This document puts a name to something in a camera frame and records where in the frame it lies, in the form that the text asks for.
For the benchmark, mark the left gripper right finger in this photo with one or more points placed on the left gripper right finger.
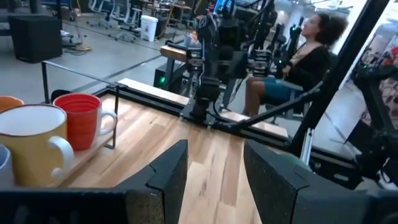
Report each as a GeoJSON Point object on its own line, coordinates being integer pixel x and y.
{"type": "Point", "coordinates": [273, 193]}

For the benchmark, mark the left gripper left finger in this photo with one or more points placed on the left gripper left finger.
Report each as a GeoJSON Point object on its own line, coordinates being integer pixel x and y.
{"type": "Point", "coordinates": [164, 193]}

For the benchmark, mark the grey-blue faceted mug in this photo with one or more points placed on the grey-blue faceted mug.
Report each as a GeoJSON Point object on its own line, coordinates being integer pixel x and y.
{"type": "Point", "coordinates": [5, 168]}

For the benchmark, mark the orange mug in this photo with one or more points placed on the orange mug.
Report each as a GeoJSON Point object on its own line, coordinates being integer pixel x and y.
{"type": "Point", "coordinates": [9, 102]}

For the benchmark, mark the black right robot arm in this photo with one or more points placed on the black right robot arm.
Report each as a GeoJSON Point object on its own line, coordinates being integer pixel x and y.
{"type": "Point", "coordinates": [206, 93]}

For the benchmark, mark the black box with green light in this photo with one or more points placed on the black box with green light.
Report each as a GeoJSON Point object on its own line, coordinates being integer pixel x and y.
{"type": "Point", "coordinates": [162, 77]}

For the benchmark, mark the person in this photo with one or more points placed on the person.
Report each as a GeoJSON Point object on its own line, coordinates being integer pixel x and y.
{"type": "Point", "coordinates": [311, 62]}

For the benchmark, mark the black robot workstation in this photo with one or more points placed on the black robot workstation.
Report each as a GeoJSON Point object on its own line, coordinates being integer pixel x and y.
{"type": "Point", "coordinates": [264, 28]}

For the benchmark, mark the white trash bin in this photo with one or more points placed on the white trash bin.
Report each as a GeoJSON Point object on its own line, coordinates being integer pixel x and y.
{"type": "Point", "coordinates": [149, 28]}

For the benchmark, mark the grey office chair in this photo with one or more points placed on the grey office chair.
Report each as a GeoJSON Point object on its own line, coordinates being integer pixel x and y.
{"type": "Point", "coordinates": [96, 9]}
{"type": "Point", "coordinates": [127, 21]}

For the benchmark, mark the black cabinet box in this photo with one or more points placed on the black cabinet box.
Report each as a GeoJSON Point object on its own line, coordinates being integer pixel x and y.
{"type": "Point", "coordinates": [35, 37]}

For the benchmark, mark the black metal table frame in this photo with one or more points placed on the black metal table frame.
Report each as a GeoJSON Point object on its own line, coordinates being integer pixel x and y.
{"type": "Point", "coordinates": [339, 65]}

